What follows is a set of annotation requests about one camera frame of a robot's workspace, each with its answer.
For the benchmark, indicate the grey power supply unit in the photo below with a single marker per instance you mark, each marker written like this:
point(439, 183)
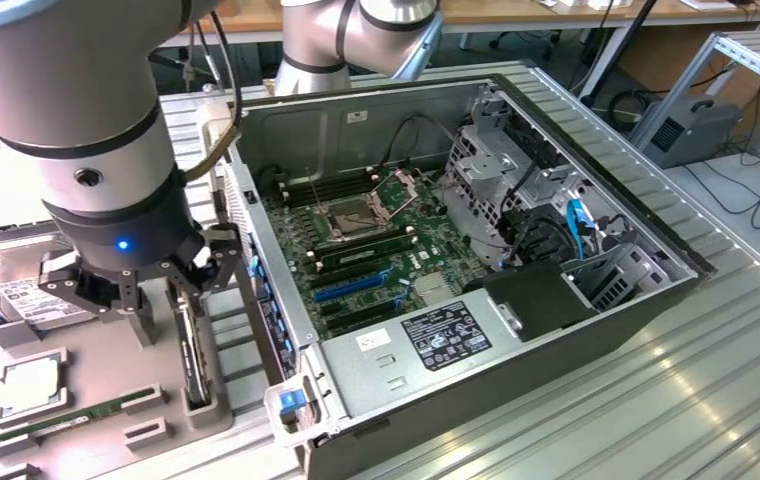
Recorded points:
point(367, 380)

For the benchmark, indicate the black plastic shroud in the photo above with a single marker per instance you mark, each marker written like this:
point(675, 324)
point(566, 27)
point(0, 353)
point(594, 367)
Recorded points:
point(534, 305)

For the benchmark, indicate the black office chair base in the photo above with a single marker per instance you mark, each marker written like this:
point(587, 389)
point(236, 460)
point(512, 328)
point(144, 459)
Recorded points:
point(540, 36)

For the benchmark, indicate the aluminium profile frame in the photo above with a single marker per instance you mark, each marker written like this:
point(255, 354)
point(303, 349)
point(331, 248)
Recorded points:
point(754, 57)

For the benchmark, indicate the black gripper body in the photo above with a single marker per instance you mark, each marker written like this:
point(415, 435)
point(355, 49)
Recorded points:
point(127, 235)

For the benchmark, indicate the expansion card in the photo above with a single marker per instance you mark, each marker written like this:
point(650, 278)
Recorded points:
point(195, 360)

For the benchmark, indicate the metal CPU socket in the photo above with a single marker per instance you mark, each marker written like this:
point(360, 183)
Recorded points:
point(347, 220)

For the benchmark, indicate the thin metal locking lever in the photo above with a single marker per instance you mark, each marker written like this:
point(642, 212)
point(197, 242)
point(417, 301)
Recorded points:
point(317, 195)

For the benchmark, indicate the open black PC case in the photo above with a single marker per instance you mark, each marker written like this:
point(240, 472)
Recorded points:
point(487, 400)

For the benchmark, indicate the black stand pole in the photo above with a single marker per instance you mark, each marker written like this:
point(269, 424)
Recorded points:
point(620, 48)

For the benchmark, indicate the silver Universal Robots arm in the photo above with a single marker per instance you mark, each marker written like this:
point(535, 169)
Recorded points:
point(53, 100)

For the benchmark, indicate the silver CPU chip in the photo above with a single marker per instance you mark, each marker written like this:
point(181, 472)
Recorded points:
point(29, 387)

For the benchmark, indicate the short black expansion slot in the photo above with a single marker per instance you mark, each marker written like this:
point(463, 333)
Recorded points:
point(336, 305)

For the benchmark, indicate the green RAM stick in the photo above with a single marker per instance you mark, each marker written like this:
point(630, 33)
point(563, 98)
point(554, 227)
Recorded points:
point(360, 252)
point(73, 416)

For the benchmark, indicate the blue case release latch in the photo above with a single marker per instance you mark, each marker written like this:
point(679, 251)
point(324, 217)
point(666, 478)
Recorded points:
point(291, 402)

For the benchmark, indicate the wooden desk white frame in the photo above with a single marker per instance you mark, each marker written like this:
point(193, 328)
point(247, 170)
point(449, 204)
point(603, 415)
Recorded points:
point(260, 22)

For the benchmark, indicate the blue expansion slot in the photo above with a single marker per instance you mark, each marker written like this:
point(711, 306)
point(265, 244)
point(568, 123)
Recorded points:
point(349, 290)

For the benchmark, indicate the green motherboard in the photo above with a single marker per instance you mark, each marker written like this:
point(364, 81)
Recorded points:
point(420, 240)

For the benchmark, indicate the long black expansion slot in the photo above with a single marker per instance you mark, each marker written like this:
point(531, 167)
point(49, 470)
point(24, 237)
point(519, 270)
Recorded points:
point(360, 311)
point(361, 324)
point(343, 278)

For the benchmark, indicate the metal socket cover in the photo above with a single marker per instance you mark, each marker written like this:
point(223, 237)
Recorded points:
point(393, 192)

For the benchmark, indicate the silver chipset heatsink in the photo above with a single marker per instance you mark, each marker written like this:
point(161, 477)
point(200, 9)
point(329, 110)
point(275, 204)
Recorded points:
point(436, 291)

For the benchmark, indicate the grey equipment box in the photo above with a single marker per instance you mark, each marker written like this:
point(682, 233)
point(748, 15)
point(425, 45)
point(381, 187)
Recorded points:
point(687, 135)

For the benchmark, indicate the wooden desk with panel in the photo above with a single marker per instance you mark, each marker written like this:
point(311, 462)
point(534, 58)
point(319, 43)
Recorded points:
point(520, 20)

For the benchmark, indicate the grey plastic parts rack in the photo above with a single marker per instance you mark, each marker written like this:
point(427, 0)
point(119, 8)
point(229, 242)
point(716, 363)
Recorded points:
point(100, 360)

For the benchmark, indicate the slotted metal disk bay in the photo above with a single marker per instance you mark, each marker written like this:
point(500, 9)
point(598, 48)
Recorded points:
point(620, 285)

